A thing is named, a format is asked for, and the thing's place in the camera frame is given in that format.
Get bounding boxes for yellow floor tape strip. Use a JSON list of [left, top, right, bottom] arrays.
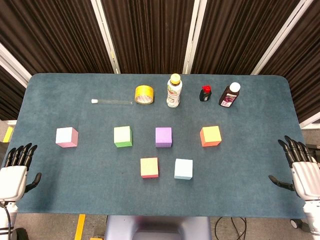
[[2, 126, 14, 143], [74, 214, 86, 240]]

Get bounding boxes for black caster wheel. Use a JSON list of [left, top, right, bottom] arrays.
[[289, 218, 311, 230]]

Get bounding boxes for purple foam cube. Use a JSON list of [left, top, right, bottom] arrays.
[[155, 127, 173, 148]]

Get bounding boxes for pink foam cube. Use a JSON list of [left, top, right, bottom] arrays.
[[55, 126, 79, 148]]

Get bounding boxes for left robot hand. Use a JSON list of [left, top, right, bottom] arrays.
[[0, 142, 43, 202]]

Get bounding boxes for red foam cube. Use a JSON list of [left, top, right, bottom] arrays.
[[140, 157, 160, 179]]

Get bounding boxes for yellow tape roll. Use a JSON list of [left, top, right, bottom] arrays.
[[134, 85, 155, 105]]

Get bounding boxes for dark bottle white cap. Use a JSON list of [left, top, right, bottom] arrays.
[[218, 82, 242, 108]]

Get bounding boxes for brown pleated partition screen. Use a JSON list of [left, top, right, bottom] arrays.
[[0, 0, 121, 76], [0, 64, 26, 121], [101, 0, 196, 75], [191, 0, 301, 75], [257, 0, 320, 123]]

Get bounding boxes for blue-grey table cloth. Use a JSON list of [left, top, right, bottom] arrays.
[[4, 72, 310, 218]]

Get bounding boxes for black floor equipment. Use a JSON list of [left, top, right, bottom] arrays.
[[306, 143, 320, 163]]

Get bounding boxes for green foam cube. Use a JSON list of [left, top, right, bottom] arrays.
[[113, 125, 133, 148]]

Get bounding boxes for orange foam cube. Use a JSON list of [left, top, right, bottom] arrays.
[[199, 125, 223, 148]]

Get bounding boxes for light blue foam cube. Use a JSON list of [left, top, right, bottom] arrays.
[[174, 158, 194, 180]]

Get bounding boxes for glass test tube white cap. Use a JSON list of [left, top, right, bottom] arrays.
[[91, 98, 134, 106]]

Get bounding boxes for black floor cable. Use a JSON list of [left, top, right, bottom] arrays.
[[214, 216, 248, 240]]

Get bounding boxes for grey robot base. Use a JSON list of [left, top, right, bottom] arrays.
[[103, 215, 212, 240]]

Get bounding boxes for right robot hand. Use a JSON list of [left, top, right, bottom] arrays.
[[268, 135, 320, 201]]

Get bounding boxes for drink bottle yellow cap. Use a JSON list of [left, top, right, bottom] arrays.
[[166, 73, 183, 108]]

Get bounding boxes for black ink bottle red cap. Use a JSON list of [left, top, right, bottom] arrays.
[[199, 85, 213, 102]]

